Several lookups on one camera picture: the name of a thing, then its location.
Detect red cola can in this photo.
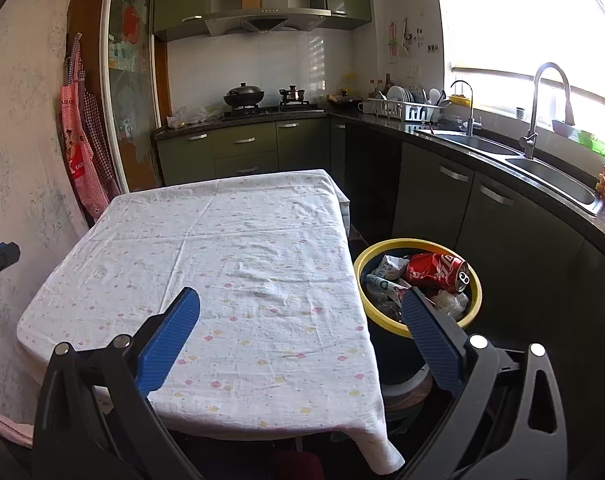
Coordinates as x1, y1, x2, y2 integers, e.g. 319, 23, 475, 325
405, 252, 471, 294

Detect white tissue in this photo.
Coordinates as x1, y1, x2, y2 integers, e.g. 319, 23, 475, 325
432, 290, 469, 321

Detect yellow rimmed trash bin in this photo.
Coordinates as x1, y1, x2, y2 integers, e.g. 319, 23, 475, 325
353, 238, 483, 394

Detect steel kitchen sink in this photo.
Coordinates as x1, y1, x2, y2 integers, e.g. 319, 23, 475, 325
429, 130, 603, 217

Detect white barcode wrapper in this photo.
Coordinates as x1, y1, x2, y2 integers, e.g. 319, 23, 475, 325
365, 255, 411, 307

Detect white patterned tablecloth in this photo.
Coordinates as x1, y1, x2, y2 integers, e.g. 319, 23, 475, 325
17, 170, 403, 474

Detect green lower cabinets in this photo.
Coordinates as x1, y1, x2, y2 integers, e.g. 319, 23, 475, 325
153, 113, 605, 340

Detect red patterned apron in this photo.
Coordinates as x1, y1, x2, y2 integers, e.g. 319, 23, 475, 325
60, 32, 120, 221

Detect small chrome faucet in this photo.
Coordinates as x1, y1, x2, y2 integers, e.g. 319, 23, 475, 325
449, 79, 481, 136

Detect tall chrome faucet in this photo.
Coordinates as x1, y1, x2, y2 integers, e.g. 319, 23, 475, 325
518, 62, 576, 161

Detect plastic bag on counter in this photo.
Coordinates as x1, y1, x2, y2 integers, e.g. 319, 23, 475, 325
167, 106, 223, 129

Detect white dish rack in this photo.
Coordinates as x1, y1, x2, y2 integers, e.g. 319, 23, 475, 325
358, 86, 449, 125

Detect glass sliding door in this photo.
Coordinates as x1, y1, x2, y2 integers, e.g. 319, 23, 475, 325
98, 0, 161, 193

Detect black wok with lid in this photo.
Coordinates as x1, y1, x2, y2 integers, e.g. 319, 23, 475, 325
223, 82, 264, 108

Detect small metal pot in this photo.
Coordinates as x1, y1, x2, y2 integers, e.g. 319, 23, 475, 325
278, 84, 307, 106

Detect steel range hood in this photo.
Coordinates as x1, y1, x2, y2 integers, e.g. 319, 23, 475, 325
205, 0, 331, 36

